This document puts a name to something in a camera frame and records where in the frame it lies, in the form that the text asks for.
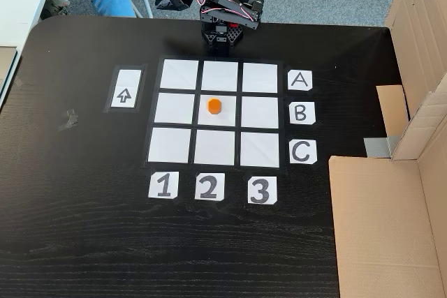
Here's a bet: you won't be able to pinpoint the round orange token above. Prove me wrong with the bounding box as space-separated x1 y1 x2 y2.
206 98 224 115

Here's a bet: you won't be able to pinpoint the white paper grid square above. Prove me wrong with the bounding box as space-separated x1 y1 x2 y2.
242 62 279 94
240 96 279 129
197 94 237 127
154 92 196 125
193 129 236 166
160 59 200 91
240 132 281 168
147 127 192 164
201 61 240 92

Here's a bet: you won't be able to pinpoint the white arrow paper sheet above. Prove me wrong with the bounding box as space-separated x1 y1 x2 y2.
110 69 142 109

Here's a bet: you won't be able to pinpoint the person's shoe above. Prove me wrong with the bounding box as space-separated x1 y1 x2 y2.
39 0 71 20

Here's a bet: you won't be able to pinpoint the paper label letter A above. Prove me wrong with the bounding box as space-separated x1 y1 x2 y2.
288 70 314 93

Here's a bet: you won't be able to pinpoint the crumpled tape scraps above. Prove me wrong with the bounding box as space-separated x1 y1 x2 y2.
57 108 80 133

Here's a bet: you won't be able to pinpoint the beige flat panel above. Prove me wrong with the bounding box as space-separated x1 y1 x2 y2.
0 46 18 109

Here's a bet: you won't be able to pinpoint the paper label letter B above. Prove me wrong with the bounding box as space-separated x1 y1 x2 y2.
288 101 317 126

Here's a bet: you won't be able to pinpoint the paper label number 2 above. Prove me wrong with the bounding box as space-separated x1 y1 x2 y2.
194 172 226 202

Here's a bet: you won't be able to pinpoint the paper label number 1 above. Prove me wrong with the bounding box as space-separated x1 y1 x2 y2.
147 171 180 200

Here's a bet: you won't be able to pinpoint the paper label number 3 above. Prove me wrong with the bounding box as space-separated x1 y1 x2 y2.
247 176 279 205

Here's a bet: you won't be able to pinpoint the paper label letter C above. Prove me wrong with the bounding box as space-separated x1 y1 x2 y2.
288 140 318 165

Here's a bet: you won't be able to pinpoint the brown cardboard panel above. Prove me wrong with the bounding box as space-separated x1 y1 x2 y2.
376 0 447 138
328 73 447 298

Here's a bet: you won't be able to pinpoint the black tape grid frame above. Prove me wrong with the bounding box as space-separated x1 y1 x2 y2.
141 55 286 170

